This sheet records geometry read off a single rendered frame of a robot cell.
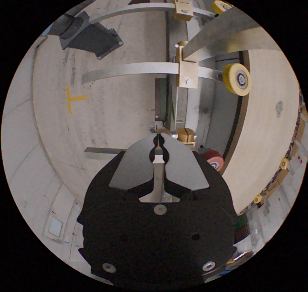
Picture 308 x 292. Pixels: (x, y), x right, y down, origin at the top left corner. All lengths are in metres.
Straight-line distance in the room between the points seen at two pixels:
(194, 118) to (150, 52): 0.82
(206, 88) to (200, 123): 0.18
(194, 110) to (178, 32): 0.37
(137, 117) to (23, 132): 2.37
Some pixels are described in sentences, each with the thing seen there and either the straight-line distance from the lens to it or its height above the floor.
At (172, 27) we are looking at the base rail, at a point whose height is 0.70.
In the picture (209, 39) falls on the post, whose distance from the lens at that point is 0.15.
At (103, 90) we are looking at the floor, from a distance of 1.25.
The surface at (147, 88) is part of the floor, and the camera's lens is 1.12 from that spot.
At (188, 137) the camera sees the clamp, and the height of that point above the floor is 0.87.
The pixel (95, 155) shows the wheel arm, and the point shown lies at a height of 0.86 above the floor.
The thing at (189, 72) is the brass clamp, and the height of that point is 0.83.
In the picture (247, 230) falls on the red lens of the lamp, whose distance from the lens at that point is 0.20.
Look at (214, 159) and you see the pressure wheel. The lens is 0.32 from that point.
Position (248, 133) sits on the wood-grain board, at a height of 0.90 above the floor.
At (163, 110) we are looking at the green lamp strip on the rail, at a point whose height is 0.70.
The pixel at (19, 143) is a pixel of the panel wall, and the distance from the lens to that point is 2.61.
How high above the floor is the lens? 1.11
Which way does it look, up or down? 60 degrees down
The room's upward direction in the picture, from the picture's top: 178 degrees counter-clockwise
